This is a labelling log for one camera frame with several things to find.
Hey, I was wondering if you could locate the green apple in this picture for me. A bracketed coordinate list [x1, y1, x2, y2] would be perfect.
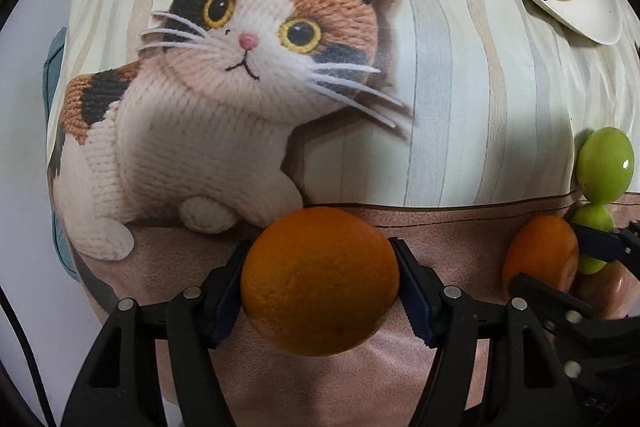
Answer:
[576, 127, 636, 204]
[570, 203, 616, 275]

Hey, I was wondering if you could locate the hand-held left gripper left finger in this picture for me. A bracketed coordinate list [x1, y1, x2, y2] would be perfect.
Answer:
[60, 239, 253, 427]

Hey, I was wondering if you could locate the teal cushion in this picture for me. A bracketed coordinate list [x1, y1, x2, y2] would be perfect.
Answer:
[42, 27, 81, 278]

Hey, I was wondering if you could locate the black cable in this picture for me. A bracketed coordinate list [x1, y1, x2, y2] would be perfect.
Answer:
[0, 287, 58, 427]

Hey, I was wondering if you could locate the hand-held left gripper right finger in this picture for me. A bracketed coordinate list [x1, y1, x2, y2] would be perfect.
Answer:
[387, 237, 586, 427]

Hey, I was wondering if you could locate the cat print striped tablecloth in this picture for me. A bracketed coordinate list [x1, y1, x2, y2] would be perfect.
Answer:
[47, 0, 640, 427]

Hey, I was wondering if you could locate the large orange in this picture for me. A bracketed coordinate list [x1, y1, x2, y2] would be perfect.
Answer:
[240, 207, 401, 356]

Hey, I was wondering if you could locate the small orange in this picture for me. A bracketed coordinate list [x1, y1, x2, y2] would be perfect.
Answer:
[501, 215, 580, 303]

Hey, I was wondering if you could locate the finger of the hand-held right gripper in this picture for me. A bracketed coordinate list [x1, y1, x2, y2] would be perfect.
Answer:
[567, 219, 640, 264]
[509, 273, 640, 348]

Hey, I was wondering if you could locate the red apple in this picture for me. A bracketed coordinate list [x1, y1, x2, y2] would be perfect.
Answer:
[570, 259, 632, 320]

